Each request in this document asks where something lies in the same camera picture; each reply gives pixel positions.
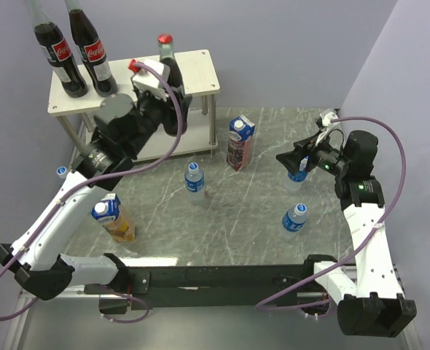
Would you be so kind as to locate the grape juice carton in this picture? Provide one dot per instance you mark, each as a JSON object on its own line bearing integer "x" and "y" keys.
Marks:
{"x": 241, "y": 133}

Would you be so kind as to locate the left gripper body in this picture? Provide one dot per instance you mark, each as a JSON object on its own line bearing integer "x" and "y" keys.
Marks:
{"x": 157, "y": 109}

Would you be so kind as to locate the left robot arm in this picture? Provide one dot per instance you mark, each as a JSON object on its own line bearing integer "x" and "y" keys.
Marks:
{"x": 123, "y": 127}

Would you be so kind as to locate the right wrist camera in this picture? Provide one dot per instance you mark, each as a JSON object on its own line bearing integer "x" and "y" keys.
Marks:
{"x": 327, "y": 121}

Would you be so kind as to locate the cola bottle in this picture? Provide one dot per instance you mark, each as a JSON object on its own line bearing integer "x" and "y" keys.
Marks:
{"x": 56, "y": 50}
{"x": 91, "y": 50}
{"x": 175, "y": 80}

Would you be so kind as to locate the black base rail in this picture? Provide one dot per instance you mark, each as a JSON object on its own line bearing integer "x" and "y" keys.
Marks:
{"x": 204, "y": 286}

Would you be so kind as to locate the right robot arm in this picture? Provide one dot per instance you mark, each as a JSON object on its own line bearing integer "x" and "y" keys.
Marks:
{"x": 374, "y": 304}

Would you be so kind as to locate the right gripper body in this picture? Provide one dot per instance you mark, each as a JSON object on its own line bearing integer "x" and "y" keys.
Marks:
{"x": 326, "y": 157}

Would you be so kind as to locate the water bottle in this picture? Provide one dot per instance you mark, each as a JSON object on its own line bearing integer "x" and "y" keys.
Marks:
{"x": 294, "y": 219}
{"x": 62, "y": 172}
{"x": 294, "y": 182}
{"x": 195, "y": 183}

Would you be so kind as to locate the orange juice carton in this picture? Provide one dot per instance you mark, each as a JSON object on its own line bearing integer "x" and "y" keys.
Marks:
{"x": 113, "y": 217}

